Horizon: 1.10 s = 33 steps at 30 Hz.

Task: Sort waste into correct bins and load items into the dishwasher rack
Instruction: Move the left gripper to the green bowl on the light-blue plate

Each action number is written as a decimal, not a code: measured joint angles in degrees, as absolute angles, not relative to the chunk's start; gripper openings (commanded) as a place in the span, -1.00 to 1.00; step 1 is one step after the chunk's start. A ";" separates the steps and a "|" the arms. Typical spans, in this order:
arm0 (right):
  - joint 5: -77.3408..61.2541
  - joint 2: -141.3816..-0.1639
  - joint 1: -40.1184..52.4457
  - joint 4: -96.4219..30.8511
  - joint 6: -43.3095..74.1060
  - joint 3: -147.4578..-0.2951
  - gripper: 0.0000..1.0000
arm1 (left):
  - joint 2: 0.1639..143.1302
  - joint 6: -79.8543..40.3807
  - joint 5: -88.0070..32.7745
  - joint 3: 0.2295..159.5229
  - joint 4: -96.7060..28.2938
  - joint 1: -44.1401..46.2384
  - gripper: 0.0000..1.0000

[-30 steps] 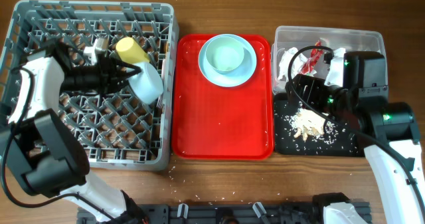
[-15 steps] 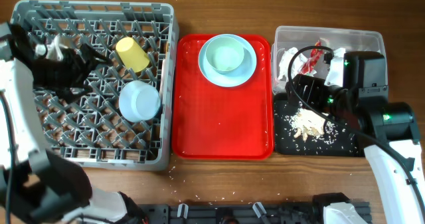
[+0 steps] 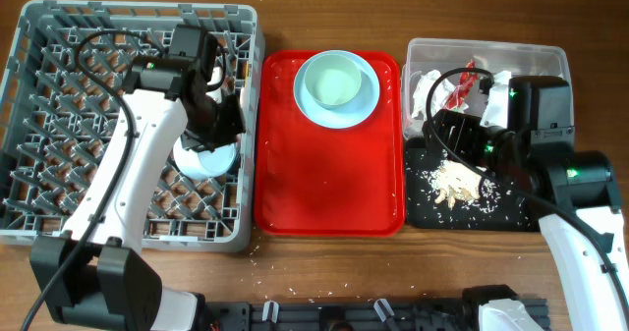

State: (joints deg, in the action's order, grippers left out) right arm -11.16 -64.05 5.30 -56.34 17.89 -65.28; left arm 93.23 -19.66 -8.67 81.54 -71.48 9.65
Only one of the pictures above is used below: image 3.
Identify light blue food bowl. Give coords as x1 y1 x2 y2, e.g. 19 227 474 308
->
173 138 239 181

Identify red snack wrapper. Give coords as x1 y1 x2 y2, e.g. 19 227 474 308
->
444 72 479 111

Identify white napkin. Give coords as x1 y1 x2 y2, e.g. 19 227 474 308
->
412 70 455 120

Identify green plastic bowl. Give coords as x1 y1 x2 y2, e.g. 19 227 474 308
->
304 51 362 109

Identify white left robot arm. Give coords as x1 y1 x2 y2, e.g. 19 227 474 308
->
29 25 246 330

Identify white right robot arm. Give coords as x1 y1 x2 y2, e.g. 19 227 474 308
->
423 68 628 330

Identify grey dishwasher rack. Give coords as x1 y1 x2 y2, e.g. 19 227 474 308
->
1 0 265 252

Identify rice and food scraps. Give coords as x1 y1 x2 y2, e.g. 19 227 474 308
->
415 159 500 214

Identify clear plastic bin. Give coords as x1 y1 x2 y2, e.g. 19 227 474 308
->
401 38 571 139

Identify black tray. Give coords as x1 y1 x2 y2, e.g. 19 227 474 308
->
405 138 539 232

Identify red serving tray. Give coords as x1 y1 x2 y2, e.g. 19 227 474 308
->
254 50 406 238

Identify light blue plate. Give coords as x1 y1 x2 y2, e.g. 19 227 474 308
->
293 50 379 130

